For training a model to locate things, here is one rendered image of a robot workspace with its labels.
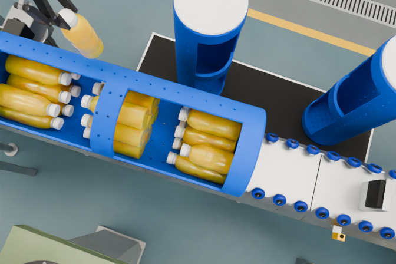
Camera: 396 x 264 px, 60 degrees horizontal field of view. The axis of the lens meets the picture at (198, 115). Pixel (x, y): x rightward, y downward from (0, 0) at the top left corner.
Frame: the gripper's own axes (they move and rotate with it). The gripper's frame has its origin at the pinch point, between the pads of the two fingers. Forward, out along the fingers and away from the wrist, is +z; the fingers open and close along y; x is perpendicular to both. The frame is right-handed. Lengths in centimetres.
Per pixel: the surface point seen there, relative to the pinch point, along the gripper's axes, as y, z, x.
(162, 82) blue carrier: -2.5, 27.3, -21.3
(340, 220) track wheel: -25, 49, -90
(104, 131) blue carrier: -21.7, 23.4, -11.3
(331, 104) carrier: 27, 91, -90
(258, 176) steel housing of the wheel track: -19, 53, -60
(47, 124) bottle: -24.7, 37.8, 11.7
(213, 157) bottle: -19, 32, -43
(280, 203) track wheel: -25, 48, -69
